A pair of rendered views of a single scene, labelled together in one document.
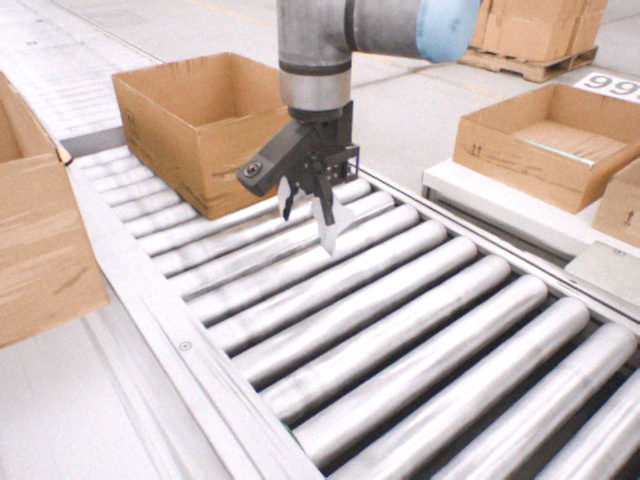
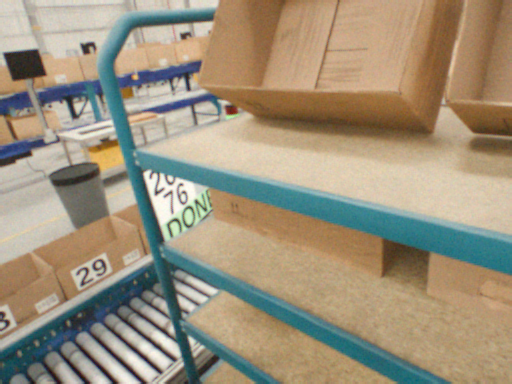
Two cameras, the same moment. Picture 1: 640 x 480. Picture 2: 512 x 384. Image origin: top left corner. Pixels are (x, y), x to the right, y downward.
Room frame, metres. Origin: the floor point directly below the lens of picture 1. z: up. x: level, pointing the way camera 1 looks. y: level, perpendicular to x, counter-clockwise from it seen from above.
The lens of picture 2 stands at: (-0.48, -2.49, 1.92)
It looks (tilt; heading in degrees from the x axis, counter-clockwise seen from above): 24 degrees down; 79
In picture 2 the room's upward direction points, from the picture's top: 6 degrees counter-clockwise
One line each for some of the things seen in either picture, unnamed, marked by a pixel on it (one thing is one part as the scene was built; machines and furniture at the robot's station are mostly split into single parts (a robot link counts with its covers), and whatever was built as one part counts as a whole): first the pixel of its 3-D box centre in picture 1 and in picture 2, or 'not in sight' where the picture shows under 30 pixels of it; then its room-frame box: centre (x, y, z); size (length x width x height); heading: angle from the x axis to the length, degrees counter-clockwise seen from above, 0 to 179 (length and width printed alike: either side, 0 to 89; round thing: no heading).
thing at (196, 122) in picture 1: (221, 123); not in sight; (0.95, 0.20, 0.83); 0.39 x 0.29 x 0.17; 39
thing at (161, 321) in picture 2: not in sight; (162, 322); (-0.83, -1.09, 0.72); 0.52 x 0.05 x 0.05; 127
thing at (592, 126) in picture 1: (563, 138); not in sight; (0.96, -0.53, 0.80); 0.38 x 0.28 x 0.10; 128
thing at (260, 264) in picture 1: (295, 267); not in sight; (0.64, 0.03, 0.70); 0.46 x 0.01 x 0.09; 127
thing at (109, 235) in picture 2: not in sight; (90, 254); (-1.14, -0.76, 0.96); 0.39 x 0.29 x 0.17; 37
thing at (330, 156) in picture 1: (319, 144); not in sight; (0.61, -0.01, 0.94); 0.09 x 0.08 x 0.12; 127
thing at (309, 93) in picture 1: (313, 84); not in sight; (0.60, 0.00, 1.02); 0.10 x 0.09 x 0.05; 37
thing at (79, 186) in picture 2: not in sight; (83, 196); (-1.96, 1.78, 0.32); 0.50 x 0.50 x 0.64
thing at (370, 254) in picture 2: not in sight; (323, 189); (-0.26, -1.81, 1.59); 0.40 x 0.30 x 0.10; 128
